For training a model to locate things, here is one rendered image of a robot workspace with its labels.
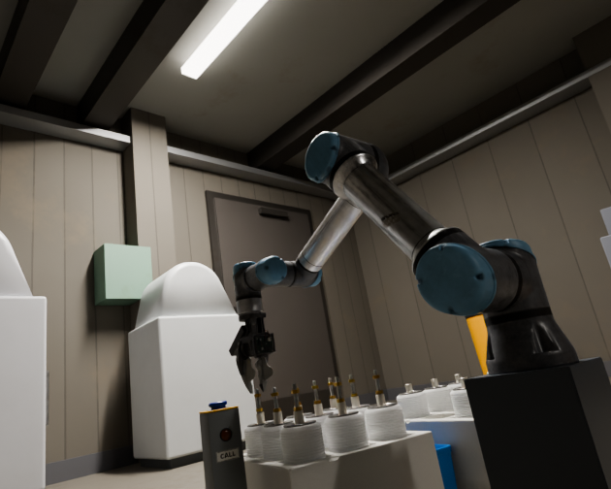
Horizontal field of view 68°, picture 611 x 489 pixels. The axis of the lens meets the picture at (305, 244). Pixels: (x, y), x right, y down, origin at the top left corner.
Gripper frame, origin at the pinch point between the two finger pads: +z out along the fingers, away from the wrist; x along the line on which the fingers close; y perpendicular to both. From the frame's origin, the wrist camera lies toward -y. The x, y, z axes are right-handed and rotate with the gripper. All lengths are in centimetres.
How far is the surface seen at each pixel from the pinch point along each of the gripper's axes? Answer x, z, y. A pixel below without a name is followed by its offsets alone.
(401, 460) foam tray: 14.2, 20.9, 35.2
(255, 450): -4.2, 15.3, 3.1
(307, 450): -6.4, 14.6, 28.3
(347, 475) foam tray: -0.2, 20.8, 32.6
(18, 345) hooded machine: -40, -37, -143
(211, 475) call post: -24.4, 15.7, 18.7
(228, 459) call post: -21.1, 13.3, 20.2
